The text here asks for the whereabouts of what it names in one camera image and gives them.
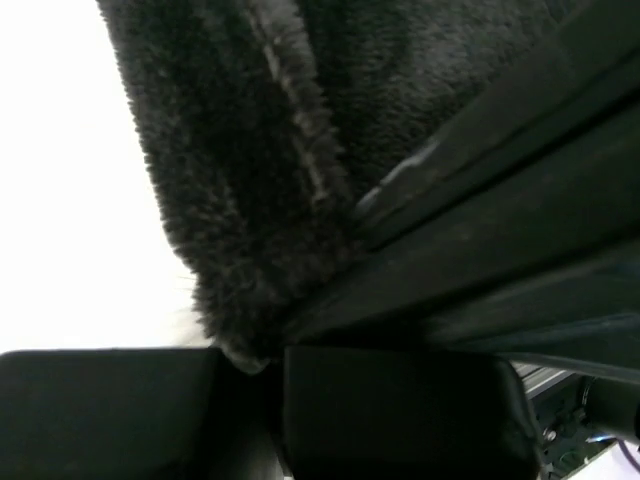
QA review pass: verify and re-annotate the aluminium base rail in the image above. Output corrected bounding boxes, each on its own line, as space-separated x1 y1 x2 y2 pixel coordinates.
516 364 639 479

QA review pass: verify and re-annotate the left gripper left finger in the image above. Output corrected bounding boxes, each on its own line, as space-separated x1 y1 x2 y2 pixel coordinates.
1 349 280 479

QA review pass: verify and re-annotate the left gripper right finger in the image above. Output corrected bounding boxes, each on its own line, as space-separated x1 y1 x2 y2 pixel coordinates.
282 346 543 479

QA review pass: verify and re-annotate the black beige patterned pillowcase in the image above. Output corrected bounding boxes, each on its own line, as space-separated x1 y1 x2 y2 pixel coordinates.
98 1 639 375

